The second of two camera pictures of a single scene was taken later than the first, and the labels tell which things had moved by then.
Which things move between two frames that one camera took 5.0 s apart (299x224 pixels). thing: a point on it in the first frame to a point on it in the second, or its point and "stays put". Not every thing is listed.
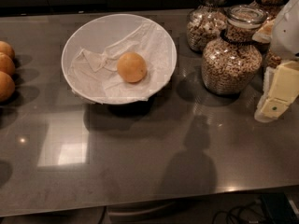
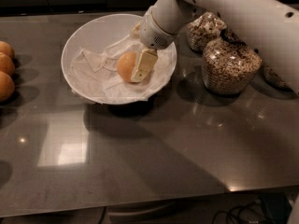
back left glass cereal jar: [208, 20] stays put
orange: [132, 66] stays put
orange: [7, 87] stays put
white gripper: [286, 36] to [151, 33]
